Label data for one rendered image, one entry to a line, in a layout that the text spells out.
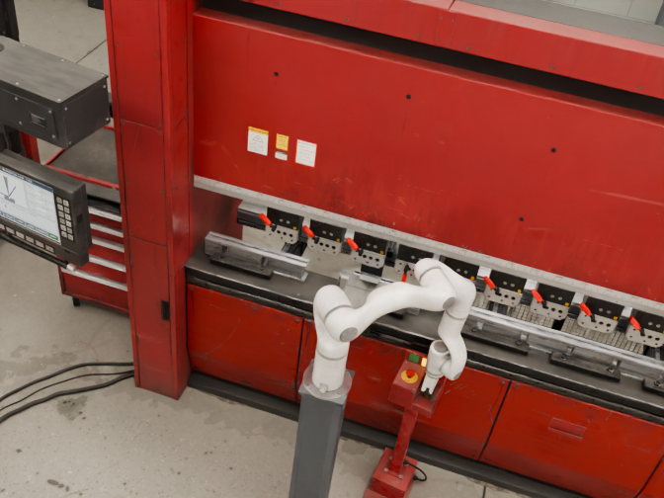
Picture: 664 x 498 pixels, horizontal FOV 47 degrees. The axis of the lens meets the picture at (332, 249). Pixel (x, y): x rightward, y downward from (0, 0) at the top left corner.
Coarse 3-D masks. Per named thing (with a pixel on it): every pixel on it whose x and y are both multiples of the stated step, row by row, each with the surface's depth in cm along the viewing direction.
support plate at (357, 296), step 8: (352, 280) 346; (360, 280) 347; (344, 288) 341; (352, 288) 342; (360, 288) 343; (368, 288) 343; (376, 288) 344; (352, 296) 338; (360, 296) 338; (352, 304) 334; (360, 304) 334
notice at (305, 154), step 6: (300, 144) 313; (306, 144) 312; (312, 144) 312; (300, 150) 315; (306, 150) 314; (312, 150) 313; (300, 156) 317; (306, 156) 316; (312, 156) 315; (300, 162) 319; (306, 162) 318; (312, 162) 317
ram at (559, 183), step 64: (256, 64) 297; (320, 64) 289; (384, 64) 282; (320, 128) 306; (384, 128) 297; (448, 128) 289; (512, 128) 282; (576, 128) 274; (640, 128) 267; (320, 192) 325; (384, 192) 315; (448, 192) 306; (512, 192) 297; (576, 192) 289; (640, 192) 281; (448, 256) 325; (512, 256) 315; (576, 256) 306; (640, 256) 297
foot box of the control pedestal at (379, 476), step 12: (384, 456) 381; (408, 456) 382; (408, 468) 377; (372, 480) 374; (384, 480) 371; (396, 480) 371; (408, 480) 372; (372, 492) 377; (384, 492) 375; (396, 492) 371; (408, 492) 379
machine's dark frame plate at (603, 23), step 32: (224, 0) 294; (480, 0) 270; (512, 0) 273; (320, 32) 290; (352, 32) 287; (608, 32) 261; (640, 32) 264; (448, 64) 283; (480, 64) 279; (512, 64) 276; (608, 96) 272; (640, 96) 269
